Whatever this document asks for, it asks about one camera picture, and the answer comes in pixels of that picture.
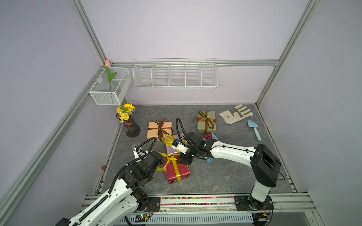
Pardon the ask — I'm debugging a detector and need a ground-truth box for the blue gift box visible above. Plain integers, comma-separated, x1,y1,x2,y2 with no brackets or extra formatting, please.
201,134,219,163

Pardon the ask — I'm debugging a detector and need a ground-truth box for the red gift box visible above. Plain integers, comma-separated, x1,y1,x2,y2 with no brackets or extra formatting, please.
163,155,191,184

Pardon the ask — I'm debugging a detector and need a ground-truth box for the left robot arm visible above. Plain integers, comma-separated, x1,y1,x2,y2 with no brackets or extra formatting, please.
56,151,165,226

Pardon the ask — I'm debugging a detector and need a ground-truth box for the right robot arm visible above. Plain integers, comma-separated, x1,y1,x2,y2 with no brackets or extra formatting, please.
172,132,282,210

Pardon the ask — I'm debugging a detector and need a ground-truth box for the purple gift box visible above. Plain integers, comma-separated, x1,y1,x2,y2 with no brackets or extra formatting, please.
163,133,184,154

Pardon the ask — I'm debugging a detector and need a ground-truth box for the green gift box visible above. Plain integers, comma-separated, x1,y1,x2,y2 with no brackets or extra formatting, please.
196,111,217,135

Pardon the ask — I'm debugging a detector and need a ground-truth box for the brown ribbon on orange box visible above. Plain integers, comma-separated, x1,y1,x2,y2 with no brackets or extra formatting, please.
147,118,173,141

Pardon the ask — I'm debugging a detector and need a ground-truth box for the dark glass vase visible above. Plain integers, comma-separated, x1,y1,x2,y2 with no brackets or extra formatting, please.
116,113,140,137

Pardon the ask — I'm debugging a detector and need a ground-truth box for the white gardening glove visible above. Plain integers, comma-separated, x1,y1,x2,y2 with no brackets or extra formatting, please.
219,104,254,125

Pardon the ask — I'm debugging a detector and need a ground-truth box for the yellow sunflower bouquet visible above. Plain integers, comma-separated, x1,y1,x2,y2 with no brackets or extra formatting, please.
116,103,136,123

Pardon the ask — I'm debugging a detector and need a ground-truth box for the light blue garden trowel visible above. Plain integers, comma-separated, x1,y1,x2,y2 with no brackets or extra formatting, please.
248,120,262,142

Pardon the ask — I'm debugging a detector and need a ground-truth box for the small white mesh basket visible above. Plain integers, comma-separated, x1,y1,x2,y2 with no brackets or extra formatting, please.
89,67,131,106

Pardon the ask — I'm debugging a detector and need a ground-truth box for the artificial pink tulip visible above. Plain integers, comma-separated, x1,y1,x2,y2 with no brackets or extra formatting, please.
105,60,117,92

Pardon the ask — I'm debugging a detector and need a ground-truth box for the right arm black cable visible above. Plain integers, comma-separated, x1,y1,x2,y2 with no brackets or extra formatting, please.
175,117,286,181

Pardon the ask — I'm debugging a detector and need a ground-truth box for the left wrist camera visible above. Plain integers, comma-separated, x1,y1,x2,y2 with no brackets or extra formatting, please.
131,143,145,159

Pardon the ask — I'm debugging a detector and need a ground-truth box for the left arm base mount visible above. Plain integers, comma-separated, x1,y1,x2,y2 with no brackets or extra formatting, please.
136,196,161,213

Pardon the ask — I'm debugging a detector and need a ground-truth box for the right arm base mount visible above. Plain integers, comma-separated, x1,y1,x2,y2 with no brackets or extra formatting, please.
234,195,274,211

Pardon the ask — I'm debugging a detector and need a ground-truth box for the long white wire basket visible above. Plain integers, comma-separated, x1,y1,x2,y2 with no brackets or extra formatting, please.
133,58,218,89

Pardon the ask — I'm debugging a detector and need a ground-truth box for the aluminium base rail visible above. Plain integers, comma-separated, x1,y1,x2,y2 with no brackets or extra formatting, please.
81,193,323,226

